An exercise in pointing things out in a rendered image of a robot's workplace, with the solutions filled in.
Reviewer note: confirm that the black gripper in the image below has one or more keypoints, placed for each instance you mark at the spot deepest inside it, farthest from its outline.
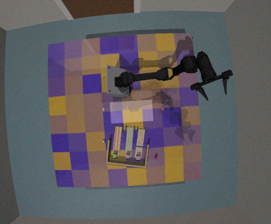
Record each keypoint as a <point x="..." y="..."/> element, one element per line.
<point x="207" y="73"/>

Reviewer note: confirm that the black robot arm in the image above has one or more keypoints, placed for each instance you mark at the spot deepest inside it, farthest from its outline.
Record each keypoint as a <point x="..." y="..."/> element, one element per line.
<point x="189" y="64"/>

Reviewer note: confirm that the beige strip with teal polka dots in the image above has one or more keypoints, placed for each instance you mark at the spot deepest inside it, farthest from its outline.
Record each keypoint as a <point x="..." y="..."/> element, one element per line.
<point x="129" y="134"/>

